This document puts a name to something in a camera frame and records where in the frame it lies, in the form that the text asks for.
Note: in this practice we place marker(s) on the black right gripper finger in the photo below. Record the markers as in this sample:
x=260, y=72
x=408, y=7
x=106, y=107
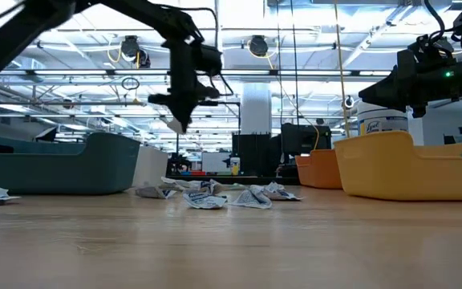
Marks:
x=391, y=92

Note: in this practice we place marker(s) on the yellow plastic bin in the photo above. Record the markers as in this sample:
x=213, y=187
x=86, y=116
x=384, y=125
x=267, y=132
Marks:
x=395, y=172

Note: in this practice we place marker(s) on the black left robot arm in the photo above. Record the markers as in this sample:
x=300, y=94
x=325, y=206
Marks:
x=14, y=36

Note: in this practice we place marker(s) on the white disinfectant wipes canister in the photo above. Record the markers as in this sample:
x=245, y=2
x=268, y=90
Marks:
x=381, y=122

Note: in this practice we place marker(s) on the white board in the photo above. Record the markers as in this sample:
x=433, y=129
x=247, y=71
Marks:
x=216, y=162

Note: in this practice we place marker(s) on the white plastic bin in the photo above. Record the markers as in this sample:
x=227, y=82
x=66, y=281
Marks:
x=151, y=168

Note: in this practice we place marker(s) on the white building column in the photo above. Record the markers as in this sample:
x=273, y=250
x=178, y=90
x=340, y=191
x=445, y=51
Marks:
x=255, y=108

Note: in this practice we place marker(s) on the yellow white bottle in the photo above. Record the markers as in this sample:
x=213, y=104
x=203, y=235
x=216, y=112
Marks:
x=235, y=166

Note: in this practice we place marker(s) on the ceiling light strip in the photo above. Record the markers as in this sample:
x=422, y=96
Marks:
x=255, y=72

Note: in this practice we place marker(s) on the plain white long packet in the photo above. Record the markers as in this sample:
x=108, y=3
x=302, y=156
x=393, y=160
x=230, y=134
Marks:
x=179, y=184

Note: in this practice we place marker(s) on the black cabinet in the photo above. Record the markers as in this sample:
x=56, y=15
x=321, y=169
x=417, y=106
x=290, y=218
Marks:
x=253, y=154

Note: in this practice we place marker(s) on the orange plastic bin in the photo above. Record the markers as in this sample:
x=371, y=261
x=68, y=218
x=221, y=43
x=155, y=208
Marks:
x=317, y=170

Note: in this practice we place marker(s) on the black angled monitor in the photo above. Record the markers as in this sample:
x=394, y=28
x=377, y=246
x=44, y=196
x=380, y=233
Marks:
x=48, y=135

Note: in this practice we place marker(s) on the teal plastic bin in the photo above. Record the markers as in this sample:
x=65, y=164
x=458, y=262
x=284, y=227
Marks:
x=54, y=168

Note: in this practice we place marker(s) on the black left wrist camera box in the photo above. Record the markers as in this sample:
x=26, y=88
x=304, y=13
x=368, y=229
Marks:
x=209, y=60

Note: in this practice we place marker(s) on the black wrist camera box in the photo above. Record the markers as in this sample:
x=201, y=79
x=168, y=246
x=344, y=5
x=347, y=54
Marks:
x=209, y=60
x=431, y=48

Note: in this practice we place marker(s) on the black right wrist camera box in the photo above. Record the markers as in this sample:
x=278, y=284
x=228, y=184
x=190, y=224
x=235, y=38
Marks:
x=431, y=48

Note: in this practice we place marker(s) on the black background frame rig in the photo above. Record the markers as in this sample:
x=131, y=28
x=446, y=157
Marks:
x=231, y=103

